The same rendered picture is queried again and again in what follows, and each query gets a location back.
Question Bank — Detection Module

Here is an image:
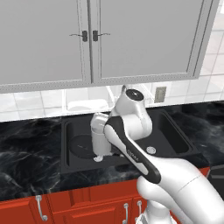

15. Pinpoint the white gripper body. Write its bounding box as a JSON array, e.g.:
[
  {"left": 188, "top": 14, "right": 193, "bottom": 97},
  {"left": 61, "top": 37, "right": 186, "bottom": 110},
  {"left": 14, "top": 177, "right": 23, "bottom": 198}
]
[{"left": 91, "top": 127, "right": 114, "bottom": 156}]

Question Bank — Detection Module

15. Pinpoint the pale sink tap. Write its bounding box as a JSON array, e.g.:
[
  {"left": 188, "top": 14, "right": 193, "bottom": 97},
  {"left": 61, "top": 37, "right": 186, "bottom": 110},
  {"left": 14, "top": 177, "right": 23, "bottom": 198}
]
[{"left": 105, "top": 85, "right": 119, "bottom": 103}]

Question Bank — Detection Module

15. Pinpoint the black double basin sink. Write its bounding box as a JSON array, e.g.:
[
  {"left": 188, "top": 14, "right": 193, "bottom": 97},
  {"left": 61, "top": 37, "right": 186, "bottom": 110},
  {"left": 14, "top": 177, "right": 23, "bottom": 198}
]
[{"left": 60, "top": 108, "right": 203, "bottom": 176}]

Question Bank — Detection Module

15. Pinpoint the red base cupboard door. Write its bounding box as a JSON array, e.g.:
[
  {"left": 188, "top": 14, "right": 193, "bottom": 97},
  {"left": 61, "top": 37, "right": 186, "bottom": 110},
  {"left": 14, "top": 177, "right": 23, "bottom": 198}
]
[
  {"left": 0, "top": 197, "right": 33, "bottom": 224},
  {"left": 131, "top": 195, "right": 148, "bottom": 224},
  {"left": 47, "top": 196, "right": 133, "bottom": 224}
]

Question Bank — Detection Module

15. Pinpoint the black appliance front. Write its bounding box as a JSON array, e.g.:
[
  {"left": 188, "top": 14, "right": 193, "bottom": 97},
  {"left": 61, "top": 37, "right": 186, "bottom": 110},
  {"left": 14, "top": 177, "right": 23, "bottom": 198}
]
[{"left": 207, "top": 164, "right": 224, "bottom": 203}]

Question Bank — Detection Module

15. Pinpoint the silver cupboard handle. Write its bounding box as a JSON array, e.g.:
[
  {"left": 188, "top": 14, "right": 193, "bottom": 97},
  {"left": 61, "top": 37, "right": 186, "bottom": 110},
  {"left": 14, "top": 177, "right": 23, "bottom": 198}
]
[
  {"left": 122, "top": 203, "right": 130, "bottom": 224},
  {"left": 134, "top": 199, "right": 144, "bottom": 223},
  {"left": 35, "top": 194, "right": 49, "bottom": 222}
]

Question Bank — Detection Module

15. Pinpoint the grey wall outlet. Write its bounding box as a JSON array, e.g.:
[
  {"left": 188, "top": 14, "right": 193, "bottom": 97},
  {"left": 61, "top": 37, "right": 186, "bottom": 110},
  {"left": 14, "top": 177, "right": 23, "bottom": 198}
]
[{"left": 154, "top": 86, "right": 167, "bottom": 103}]

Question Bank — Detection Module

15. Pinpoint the dark cupboard door handle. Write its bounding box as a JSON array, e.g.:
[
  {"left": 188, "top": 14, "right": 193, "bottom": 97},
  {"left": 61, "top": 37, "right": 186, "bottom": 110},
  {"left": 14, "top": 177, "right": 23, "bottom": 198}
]
[
  {"left": 69, "top": 30, "right": 88, "bottom": 43},
  {"left": 92, "top": 29, "right": 111, "bottom": 42}
]

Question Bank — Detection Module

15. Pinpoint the grey wall cupboard door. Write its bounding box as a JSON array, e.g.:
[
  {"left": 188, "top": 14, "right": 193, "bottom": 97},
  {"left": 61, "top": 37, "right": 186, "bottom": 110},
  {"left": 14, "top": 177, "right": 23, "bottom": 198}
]
[
  {"left": 0, "top": 0, "right": 92, "bottom": 86},
  {"left": 88, "top": 0, "right": 221, "bottom": 81}
]

